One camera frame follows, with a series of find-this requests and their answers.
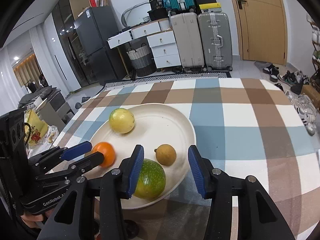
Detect green-yellow passion fruit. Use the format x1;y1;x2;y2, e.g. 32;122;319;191
133;159;166;199

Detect wooden door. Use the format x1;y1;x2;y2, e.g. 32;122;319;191
232;0;287;65

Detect checkered tablecloth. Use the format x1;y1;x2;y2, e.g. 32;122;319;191
55;78;319;239

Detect grey slippers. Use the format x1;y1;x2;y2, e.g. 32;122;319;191
75;96;91;110

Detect yellow plastic bag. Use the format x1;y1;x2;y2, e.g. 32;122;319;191
24;109;48;147

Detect yellow shoe box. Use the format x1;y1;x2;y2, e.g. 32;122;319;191
199;2;222;13

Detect black bag on cabinet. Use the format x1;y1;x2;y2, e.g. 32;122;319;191
149;0;164;10

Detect yellow passion fruit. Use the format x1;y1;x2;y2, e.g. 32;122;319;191
108;108;135;134

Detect white drawer cabinet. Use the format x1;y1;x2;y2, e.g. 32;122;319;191
107;18;181;69

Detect wooden shoe rack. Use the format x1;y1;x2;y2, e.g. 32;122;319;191
306;13;320;92

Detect large orange mandarin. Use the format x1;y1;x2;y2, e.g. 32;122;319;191
92;142;116;168

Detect silver aluminium suitcase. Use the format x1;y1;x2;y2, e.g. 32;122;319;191
197;12;233;72

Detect black refrigerator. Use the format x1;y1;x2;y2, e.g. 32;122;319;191
74;6;127;85

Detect woven laundry basket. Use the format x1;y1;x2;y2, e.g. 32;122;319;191
127;43;156;77

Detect cream ceramic plate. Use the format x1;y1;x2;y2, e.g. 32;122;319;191
85;103;196;210

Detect person's left hand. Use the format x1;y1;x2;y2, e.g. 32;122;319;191
21;209;54;229

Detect brown longan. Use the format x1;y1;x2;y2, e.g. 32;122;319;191
154;144;177;166

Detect beige suitcase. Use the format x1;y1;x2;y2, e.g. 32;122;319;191
170;12;204;68

